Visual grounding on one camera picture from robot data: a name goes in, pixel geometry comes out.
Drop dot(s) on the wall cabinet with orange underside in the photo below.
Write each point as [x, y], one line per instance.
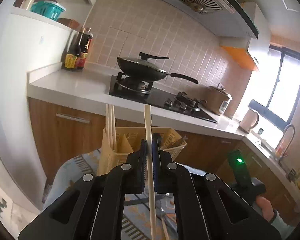
[240, 57]

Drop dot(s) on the silver sink faucet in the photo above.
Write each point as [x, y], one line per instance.
[284, 140]

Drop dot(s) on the wooden base cabinet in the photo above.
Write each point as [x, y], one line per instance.
[65, 135]

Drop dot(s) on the dark framed window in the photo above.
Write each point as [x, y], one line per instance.
[287, 80]

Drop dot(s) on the white range hood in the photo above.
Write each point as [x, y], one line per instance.
[215, 17]

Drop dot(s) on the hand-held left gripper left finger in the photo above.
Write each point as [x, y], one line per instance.
[143, 170]

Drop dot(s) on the pale electric kettle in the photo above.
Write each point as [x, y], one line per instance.
[248, 120]

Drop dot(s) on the teal plastic basket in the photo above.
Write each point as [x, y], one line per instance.
[47, 10]

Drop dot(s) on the yellow plastic utensil basket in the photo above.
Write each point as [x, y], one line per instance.
[108, 162]

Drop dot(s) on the beige rice cooker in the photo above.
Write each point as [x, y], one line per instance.
[217, 100]

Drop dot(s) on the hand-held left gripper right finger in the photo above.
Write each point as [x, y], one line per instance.
[155, 170]

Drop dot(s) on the dark sauce bottle red label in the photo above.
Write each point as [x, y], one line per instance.
[83, 61]

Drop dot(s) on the white kitchen countertop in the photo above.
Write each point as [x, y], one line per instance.
[65, 80]

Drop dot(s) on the person's right hand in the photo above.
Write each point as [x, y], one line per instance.
[265, 207]

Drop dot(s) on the black wok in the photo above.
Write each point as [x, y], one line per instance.
[140, 76]

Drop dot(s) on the brown tray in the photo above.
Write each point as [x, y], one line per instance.
[70, 23]

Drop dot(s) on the person's right forearm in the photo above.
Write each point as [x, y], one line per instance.
[282, 225]

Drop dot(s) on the dark sauce bottle yellow label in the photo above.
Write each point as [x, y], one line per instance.
[71, 60]

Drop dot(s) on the black gas hob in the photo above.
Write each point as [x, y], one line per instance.
[160, 97]

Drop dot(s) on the blue patterned tablecloth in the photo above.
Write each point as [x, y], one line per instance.
[65, 177]

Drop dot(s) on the metal spoon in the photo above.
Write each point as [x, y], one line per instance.
[163, 211]

